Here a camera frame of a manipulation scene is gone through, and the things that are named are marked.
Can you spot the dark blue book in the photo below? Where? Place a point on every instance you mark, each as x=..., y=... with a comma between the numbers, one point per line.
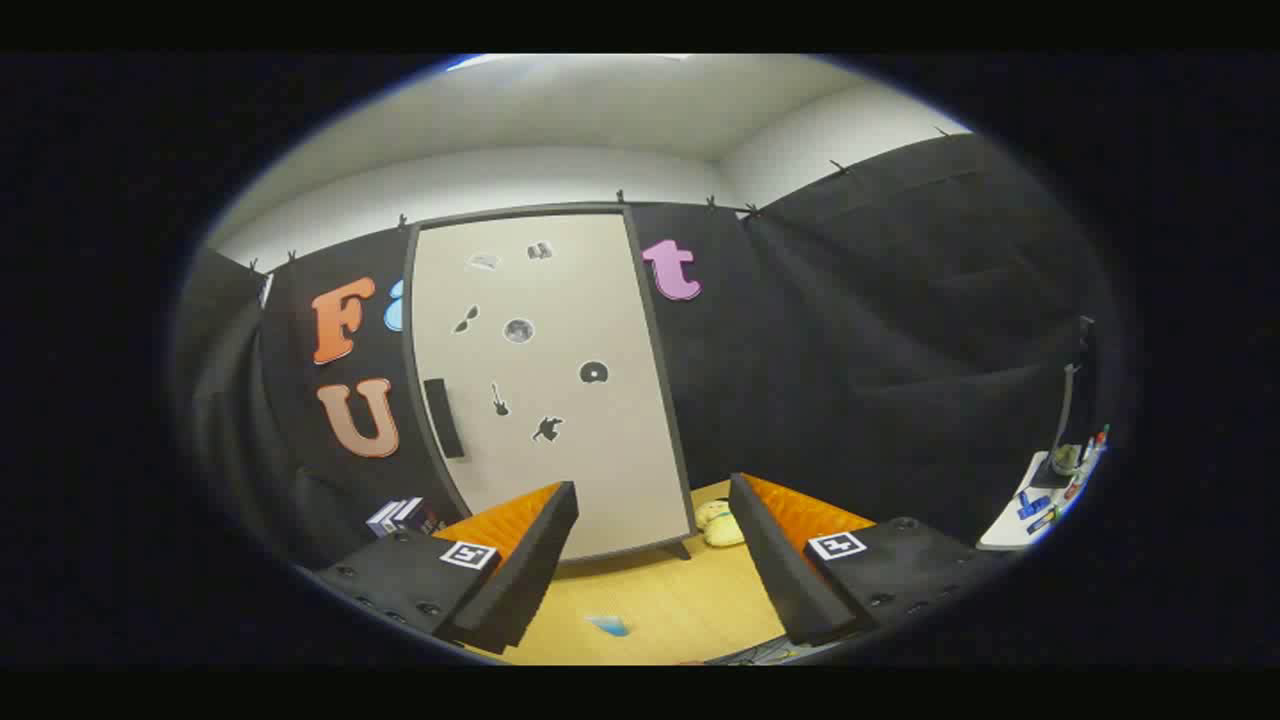
x=375, y=518
x=392, y=515
x=415, y=515

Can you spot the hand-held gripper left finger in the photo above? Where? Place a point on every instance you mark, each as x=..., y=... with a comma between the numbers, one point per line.
x=530, y=570

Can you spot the grey cabinet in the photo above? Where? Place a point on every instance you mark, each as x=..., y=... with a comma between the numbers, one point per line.
x=520, y=211

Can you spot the white paper tag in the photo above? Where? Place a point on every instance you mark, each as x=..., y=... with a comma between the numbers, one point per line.
x=266, y=290

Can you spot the black backdrop cloth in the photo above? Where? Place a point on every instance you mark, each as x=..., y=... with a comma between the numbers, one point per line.
x=850, y=350

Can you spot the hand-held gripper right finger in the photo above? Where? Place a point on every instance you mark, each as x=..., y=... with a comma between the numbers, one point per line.
x=775, y=570

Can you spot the yellow plush toy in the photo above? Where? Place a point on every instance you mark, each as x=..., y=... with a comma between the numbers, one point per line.
x=718, y=527

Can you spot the blue and white tube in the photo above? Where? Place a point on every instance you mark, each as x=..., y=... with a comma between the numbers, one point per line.
x=608, y=626

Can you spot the white side table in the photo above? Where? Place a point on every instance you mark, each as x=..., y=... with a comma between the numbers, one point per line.
x=1005, y=530

